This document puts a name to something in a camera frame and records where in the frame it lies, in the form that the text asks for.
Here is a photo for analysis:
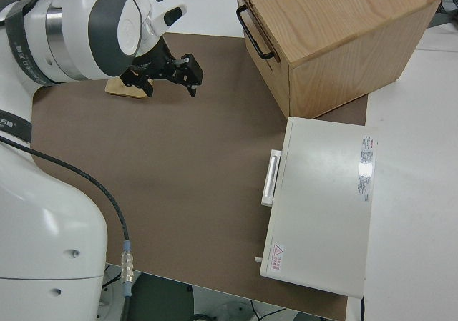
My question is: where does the black cable with metal connector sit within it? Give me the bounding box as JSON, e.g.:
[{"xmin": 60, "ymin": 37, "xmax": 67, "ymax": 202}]
[{"xmin": 0, "ymin": 134, "xmax": 136, "ymax": 321}]

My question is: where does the light wooden box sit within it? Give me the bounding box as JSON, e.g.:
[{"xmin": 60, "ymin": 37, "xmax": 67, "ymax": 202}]
[{"xmin": 232, "ymin": 0, "xmax": 443, "ymax": 119}]

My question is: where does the black box handle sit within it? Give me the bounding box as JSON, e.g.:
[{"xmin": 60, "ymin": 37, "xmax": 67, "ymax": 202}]
[{"xmin": 235, "ymin": 5, "xmax": 276, "ymax": 61}]

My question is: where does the white toaster oven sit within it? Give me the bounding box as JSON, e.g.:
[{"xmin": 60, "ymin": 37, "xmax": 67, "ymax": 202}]
[{"xmin": 253, "ymin": 116, "xmax": 379, "ymax": 299}]

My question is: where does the wooden mug rack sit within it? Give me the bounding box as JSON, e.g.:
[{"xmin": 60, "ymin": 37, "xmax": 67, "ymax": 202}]
[{"xmin": 104, "ymin": 76, "xmax": 158, "ymax": 100}]

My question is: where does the brown table mat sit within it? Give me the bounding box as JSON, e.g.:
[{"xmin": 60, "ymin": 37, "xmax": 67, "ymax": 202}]
[{"xmin": 30, "ymin": 31, "xmax": 369, "ymax": 317}]

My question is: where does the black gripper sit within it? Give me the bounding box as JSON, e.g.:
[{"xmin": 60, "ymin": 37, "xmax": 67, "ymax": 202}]
[{"xmin": 120, "ymin": 36, "xmax": 205, "ymax": 99}]

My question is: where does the toaster oven door handle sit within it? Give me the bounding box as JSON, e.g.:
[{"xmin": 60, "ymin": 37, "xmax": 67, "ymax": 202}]
[{"xmin": 260, "ymin": 149, "xmax": 283, "ymax": 207}]

